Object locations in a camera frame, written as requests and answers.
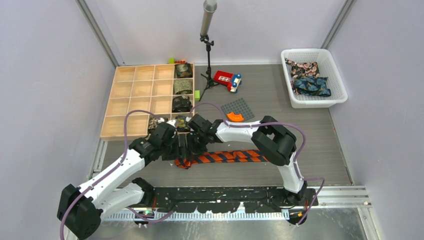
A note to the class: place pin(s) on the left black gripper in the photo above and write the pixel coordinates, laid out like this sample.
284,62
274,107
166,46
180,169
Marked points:
175,155

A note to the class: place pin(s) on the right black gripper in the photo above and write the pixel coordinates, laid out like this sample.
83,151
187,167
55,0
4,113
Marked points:
192,149

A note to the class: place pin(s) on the orange navy striped tie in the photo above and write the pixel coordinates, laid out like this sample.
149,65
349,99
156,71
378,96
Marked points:
232,156

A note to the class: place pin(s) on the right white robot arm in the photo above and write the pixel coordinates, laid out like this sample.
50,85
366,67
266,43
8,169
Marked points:
271,137

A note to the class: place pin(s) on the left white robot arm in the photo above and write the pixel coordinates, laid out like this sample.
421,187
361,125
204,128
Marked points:
82,208

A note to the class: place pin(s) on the rolled blue gold flower tie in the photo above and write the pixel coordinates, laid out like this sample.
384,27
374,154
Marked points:
182,124

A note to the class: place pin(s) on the rolled beige floral tie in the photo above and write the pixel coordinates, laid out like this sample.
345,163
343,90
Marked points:
153,123

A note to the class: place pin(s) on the orange curved block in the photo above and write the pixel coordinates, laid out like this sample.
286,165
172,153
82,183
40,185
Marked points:
233,117

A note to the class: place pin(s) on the rolled black gold tie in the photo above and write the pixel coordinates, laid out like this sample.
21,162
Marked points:
181,104

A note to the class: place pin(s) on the green block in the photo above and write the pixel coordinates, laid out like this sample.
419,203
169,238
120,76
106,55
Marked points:
197,95

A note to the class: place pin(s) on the grey lego baseplate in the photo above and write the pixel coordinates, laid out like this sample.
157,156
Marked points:
238,106

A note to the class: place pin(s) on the rolled olive patterned tie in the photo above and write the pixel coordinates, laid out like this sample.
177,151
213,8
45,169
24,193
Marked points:
183,86

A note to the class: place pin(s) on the wooden compartment tray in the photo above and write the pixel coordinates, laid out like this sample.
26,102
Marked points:
139,92

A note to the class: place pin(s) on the red toy block car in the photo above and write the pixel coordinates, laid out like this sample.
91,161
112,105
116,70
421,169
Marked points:
230,80

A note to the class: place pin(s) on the rolled dark tie top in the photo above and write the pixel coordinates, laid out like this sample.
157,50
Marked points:
183,70

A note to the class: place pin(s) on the green and red small toys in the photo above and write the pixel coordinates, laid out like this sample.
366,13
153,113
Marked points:
174,61

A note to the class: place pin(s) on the black tripod stand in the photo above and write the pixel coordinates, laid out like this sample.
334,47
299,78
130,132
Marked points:
210,83

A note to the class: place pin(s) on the blue patterned tie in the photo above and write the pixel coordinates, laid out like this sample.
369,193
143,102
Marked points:
311,86

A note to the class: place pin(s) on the white plastic basket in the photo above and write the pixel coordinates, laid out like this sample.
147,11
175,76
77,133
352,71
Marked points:
327,68

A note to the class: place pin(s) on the pink floral dark tie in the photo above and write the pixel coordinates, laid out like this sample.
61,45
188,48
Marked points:
300,70

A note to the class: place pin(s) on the grey microphone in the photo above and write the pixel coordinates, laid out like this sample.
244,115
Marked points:
209,8

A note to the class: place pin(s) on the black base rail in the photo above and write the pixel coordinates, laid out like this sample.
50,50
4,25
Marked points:
256,199

